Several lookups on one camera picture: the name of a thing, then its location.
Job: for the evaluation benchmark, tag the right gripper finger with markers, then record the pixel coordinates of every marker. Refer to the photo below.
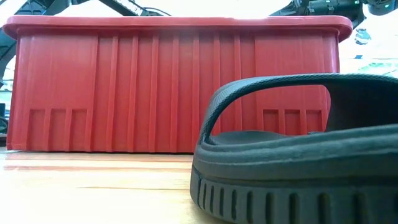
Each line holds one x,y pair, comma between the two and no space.
295,7

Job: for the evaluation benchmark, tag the black rubber slide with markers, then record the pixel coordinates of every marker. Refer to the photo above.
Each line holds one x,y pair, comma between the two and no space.
295,161

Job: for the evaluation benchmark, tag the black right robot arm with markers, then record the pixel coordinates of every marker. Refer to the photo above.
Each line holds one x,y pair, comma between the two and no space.
379,7

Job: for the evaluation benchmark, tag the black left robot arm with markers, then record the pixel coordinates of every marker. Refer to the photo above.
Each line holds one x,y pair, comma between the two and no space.
112,3

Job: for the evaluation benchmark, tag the red plastic bin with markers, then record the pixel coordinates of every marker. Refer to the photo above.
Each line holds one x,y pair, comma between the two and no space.
140,87

